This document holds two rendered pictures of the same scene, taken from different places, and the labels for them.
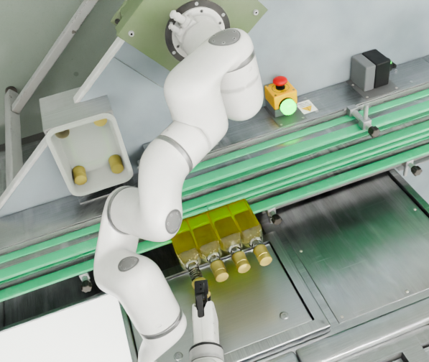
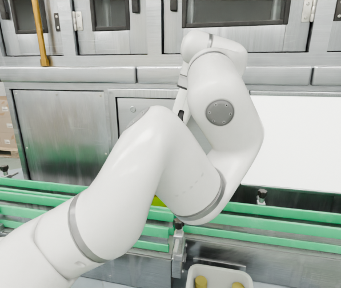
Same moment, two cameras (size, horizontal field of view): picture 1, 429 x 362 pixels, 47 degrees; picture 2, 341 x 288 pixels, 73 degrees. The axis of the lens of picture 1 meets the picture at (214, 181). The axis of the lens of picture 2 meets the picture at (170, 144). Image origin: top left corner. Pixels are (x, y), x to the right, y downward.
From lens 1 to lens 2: 0.61 m
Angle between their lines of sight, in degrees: 29
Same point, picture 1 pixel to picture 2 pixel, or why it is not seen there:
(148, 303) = (214, 65)
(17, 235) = (311, 264)
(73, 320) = (279, 175)
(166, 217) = (139, 119)
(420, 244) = (35, 122)
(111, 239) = (230, 164)
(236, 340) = (169, 106)
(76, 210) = (251, 261)
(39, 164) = not seen: outside the picture
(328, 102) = not seen: hidden behind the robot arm
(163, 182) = (114, 166)
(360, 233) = (65, 148)
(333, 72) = not seen: outside the picture
